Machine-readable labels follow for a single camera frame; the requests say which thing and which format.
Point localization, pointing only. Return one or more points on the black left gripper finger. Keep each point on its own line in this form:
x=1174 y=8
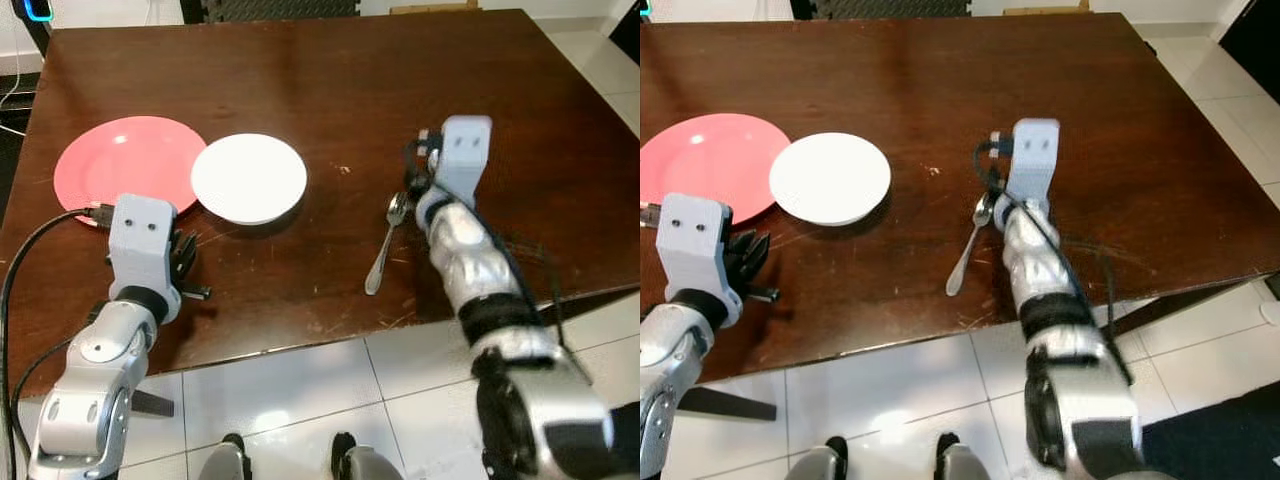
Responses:
x=739 y=256
x=191 y=256
x=761 y=257
x=179 y=252

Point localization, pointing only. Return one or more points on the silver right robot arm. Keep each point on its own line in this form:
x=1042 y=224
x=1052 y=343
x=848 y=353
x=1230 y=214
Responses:
x=480 y=270
x=1050 y=290

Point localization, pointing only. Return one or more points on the white round plate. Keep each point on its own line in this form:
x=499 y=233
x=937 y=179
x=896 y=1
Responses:
x=248 y=178
x=830 y=178

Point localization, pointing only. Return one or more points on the black foam mat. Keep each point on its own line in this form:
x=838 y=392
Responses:
x=270 y=8
x=880 y=8

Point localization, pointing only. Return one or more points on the black floor mat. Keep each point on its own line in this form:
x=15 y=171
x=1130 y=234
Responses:
x=1220 y=440

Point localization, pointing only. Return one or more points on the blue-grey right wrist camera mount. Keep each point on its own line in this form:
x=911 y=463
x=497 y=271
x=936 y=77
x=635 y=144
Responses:
x=1035 y=160
x=465 y=160

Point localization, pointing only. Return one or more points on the dark table brace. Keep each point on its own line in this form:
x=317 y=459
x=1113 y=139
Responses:
x=1180 y=305

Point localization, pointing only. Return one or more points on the black cabinet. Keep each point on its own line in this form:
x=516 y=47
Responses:
x=1250 y=35
x=628 y=30

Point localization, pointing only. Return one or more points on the robot left leg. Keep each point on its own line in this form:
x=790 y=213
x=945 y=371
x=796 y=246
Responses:
x=225 y=460
x=820 y=462

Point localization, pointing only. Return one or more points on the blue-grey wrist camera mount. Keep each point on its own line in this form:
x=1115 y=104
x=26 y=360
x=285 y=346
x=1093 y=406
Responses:
x=465 y=160
x=695 y=245
x=1035 y=160
x=145 y=245

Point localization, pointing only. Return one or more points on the robot right leg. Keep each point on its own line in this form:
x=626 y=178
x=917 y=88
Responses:
x=365 y=462
x=965 y=462

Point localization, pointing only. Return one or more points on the tan wooden chair back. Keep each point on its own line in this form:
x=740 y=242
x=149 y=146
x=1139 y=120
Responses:
x=1045 y=6
x=435 y=6

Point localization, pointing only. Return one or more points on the pink round plate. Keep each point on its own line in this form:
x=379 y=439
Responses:
x=120 y=165
x=705 y=160

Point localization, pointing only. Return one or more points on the silver metal spoon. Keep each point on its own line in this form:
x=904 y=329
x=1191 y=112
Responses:
x=385 y=250
x=968 y=250

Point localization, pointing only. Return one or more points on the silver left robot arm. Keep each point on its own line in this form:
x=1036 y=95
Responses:
x=95 y=370
x=665 y=360

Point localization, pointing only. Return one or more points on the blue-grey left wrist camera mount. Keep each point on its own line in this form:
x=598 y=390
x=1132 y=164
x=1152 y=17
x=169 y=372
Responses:
x=695 y=245
x=145 y=245

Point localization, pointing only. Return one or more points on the robot leg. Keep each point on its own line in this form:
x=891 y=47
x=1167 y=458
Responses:
x=225 y=460
x=965 y=462
x=820 y=462
x=365 y=462

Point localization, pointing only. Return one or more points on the small white floor object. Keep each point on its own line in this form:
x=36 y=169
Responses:
x=1270 y=312

